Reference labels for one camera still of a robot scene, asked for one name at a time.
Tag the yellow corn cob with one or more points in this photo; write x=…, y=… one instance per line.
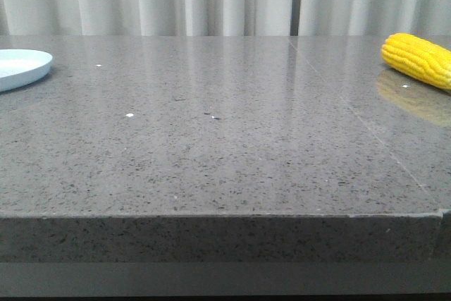
x=418, y=58

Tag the light blue round plate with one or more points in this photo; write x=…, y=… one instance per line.
x=21, y=67

